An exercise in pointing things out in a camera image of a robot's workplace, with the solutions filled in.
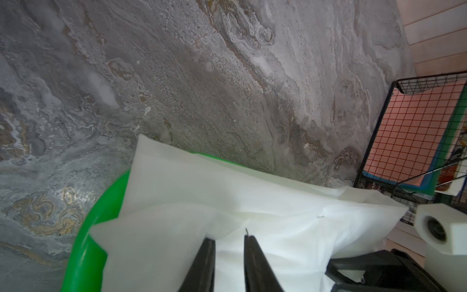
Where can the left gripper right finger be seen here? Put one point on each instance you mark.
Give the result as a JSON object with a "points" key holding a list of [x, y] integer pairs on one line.
{"points": [[258, 274]]}

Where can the white raincoat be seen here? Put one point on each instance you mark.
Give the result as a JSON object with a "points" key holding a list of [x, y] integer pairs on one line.
{"points": [[299, 226]]}

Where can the green plastic basket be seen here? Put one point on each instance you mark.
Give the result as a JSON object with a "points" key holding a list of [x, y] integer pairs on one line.
{"points": [[91, 237]]}

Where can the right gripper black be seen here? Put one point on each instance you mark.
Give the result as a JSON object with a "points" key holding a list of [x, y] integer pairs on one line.
{"points": [[381, 271]]}

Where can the black wire desk organizer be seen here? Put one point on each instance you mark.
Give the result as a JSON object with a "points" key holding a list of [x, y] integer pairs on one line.
{"points": [[418, 151]]}

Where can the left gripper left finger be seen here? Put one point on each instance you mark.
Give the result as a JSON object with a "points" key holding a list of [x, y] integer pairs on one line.
{"points": [[201, 275]]}

